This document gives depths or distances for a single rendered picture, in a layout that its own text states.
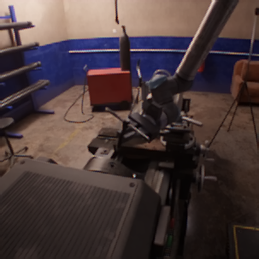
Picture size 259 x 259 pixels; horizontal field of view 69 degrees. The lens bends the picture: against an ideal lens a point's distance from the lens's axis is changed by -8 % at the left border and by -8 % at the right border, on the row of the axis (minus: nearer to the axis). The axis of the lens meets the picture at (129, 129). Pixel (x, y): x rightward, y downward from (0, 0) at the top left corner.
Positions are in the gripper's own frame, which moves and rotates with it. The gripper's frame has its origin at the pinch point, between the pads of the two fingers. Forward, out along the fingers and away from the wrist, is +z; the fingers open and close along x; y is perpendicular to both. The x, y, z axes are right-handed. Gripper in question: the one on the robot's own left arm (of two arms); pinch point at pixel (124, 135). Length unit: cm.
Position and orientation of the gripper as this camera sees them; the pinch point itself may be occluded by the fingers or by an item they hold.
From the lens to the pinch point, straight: 73.4
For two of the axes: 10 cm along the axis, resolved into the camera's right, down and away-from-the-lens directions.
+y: -2.4, 7.7, 5.9
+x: -7.1, -5.5, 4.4
